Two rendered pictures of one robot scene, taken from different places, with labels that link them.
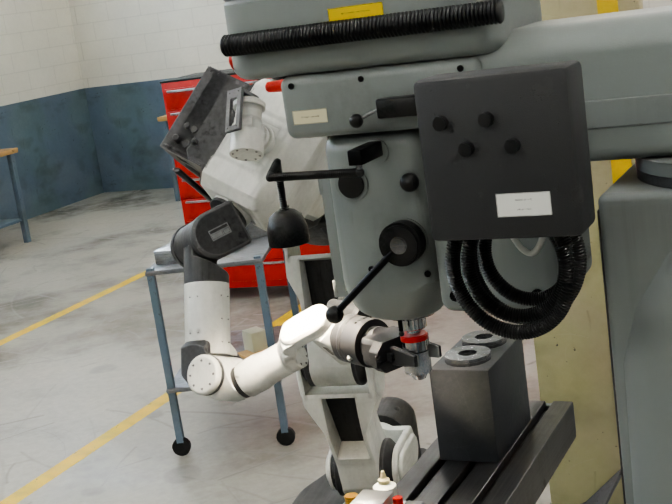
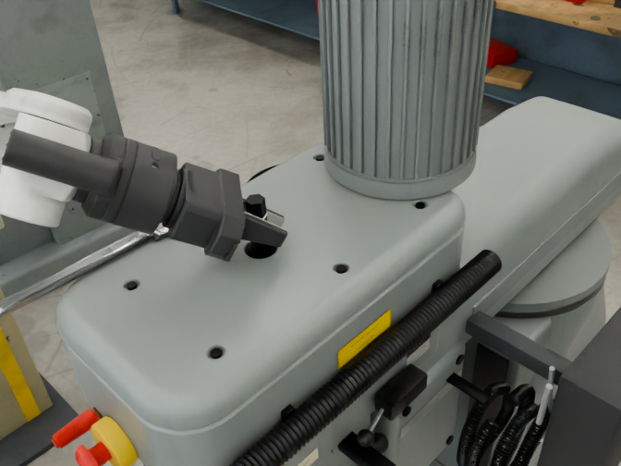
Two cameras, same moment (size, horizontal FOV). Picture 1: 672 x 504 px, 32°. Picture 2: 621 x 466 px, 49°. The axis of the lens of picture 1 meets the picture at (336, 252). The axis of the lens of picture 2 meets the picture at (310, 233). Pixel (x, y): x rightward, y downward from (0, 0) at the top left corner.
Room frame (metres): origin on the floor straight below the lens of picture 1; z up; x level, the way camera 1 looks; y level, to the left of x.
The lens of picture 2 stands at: (1.64, 0.43, 2.37)
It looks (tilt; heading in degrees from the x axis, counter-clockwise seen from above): 38 degrees down; 290
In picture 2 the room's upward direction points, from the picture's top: 4 degrees counter-clockwise
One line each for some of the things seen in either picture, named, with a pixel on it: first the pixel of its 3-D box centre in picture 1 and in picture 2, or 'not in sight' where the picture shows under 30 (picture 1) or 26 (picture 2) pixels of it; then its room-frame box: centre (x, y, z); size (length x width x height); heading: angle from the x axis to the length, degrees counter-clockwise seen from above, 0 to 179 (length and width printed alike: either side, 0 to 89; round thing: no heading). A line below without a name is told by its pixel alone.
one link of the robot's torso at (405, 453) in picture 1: (372, 459); not in sight; (2.80, -0.02, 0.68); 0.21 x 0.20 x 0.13; 162
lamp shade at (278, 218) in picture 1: (286, 225); not in sight; (1.99, 0.08, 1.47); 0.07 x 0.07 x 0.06
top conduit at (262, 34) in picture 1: (356, 29); (378, 355); (1.75, -0.08, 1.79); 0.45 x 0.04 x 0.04; 63
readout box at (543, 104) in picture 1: (503, 153); (614, 401); (1.47, -0.23, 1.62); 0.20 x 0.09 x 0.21; 63
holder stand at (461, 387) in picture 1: (481, 392); not in sight; (2.18, -0.25, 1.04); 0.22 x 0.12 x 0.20; 153
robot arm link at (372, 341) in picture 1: (380, 346); not in sight; (1.97, -0.05, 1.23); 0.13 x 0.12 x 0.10; 128
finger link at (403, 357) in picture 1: (402, 358); not in sight; (1.88, -0.09, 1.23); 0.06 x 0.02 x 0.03; 38
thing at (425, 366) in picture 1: (416, 355); not in sight; (1.90, -0.11, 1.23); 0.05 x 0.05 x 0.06
